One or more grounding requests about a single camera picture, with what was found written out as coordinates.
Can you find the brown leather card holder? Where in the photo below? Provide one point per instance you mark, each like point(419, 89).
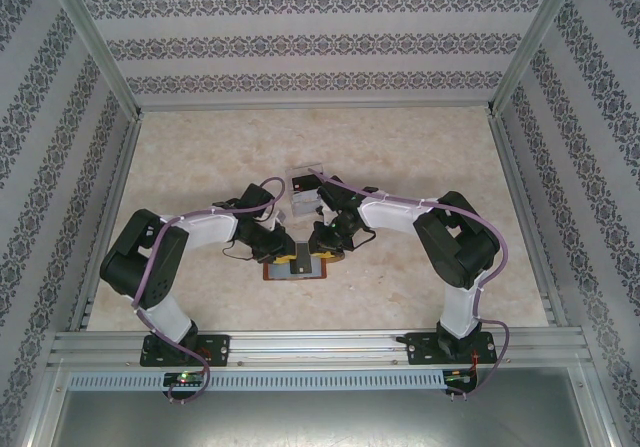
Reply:
point(280, 272)

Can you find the black card white back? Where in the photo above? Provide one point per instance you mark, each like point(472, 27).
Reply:
point(304, 259)

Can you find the clear acrylic card stand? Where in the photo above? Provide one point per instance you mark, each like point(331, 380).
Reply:
point(306, 172)

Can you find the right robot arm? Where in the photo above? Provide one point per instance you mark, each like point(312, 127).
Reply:
point(390, 212)

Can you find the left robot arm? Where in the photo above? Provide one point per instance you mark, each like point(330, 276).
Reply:
point(210, 227)

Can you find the circuit board with green light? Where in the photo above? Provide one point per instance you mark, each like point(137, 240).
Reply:
point(185, 379)

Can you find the grey metal sheet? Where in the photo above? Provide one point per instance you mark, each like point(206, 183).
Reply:
point(320, 417)

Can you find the small circuit board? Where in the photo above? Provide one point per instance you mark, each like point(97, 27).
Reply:
point(460, 377)

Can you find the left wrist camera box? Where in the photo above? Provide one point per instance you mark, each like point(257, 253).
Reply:
point(277, 219)

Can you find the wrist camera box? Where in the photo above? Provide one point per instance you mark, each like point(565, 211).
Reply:
point(277, 219)
point(321, 211)

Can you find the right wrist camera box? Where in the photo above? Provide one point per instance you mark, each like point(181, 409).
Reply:
point(321, 211)

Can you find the aluminium mounting rail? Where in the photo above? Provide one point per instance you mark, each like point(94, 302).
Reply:
point(320, 348)

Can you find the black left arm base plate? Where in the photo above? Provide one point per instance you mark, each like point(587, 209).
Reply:
point(217, 349)

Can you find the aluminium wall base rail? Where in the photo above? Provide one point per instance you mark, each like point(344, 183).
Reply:
point(315, 108)

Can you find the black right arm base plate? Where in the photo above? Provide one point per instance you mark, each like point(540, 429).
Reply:
point(420, 347)

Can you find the aluminium side rail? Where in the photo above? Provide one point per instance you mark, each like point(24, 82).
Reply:
point(525, 217)
point(110, 207)

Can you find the aluminium frame post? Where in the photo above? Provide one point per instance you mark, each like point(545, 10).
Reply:
point(97, 42)
point(535, 42)

